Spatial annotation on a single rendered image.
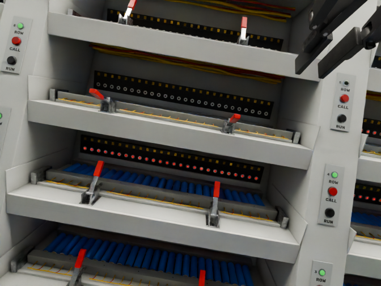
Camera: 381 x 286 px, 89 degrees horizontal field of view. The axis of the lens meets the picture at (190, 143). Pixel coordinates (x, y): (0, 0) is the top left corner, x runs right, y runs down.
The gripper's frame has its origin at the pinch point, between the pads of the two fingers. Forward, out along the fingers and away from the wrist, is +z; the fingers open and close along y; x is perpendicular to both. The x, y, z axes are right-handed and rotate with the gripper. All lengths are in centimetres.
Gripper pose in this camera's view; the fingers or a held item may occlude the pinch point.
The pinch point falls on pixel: (323, 54)
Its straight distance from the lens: 36.5
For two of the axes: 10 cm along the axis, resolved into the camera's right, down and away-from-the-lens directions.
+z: -0.7, 3.0, 9.5
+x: -1.6, 9.4, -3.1
